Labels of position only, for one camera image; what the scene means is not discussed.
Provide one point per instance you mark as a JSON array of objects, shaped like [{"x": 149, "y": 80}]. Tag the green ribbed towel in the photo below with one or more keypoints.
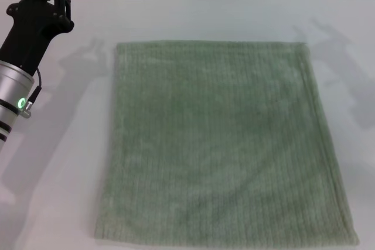
[{"x": 219, "y": 144}]

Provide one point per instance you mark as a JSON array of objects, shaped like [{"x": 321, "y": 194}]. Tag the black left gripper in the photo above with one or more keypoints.
[{"x": 32, "y": 30}]

